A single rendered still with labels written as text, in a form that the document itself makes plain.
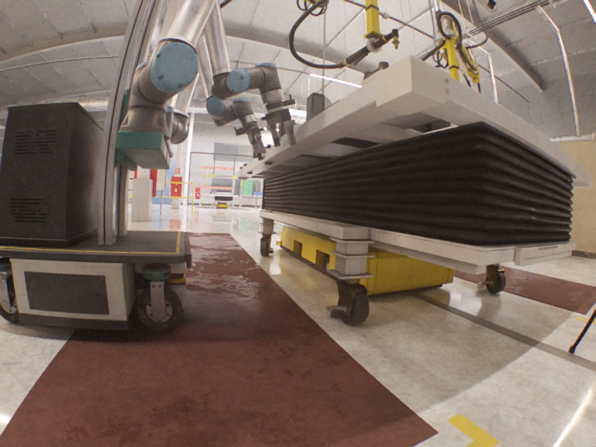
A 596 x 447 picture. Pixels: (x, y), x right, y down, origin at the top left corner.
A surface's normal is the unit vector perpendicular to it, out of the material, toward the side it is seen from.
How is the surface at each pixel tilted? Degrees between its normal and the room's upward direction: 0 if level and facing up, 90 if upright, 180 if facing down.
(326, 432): 0
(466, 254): 90
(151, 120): 70
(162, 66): 95
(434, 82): 90
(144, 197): 90
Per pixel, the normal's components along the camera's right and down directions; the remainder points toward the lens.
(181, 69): 0.72, 0.17
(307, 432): 0.05, -1.00
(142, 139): 0.40, 0.08
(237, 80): -0.57, 0.44
